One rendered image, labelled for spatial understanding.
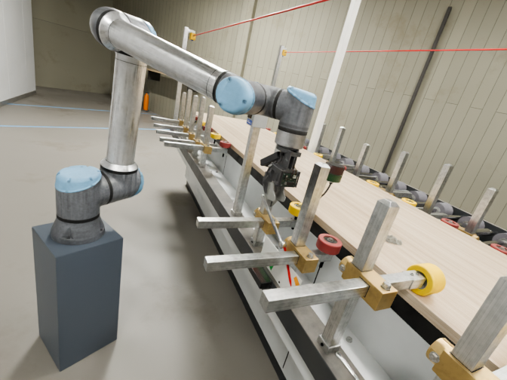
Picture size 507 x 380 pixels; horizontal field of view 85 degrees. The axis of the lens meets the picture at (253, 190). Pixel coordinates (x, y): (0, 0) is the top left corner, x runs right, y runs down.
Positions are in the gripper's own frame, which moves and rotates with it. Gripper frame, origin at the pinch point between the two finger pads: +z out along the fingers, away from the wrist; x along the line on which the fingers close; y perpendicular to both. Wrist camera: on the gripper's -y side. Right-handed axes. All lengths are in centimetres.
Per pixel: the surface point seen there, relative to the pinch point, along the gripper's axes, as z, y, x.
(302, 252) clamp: 9.8, 15.4, 6.6
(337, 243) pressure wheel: 6.2, 17.1, 18.3
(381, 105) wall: -49, -259, 314
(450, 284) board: 7, 39, 44
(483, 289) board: 7, 43, 55
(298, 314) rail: 26.8, 24.0, 5.3
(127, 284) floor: 97, -77, -39
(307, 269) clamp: 13.4, 19.5, 7.1
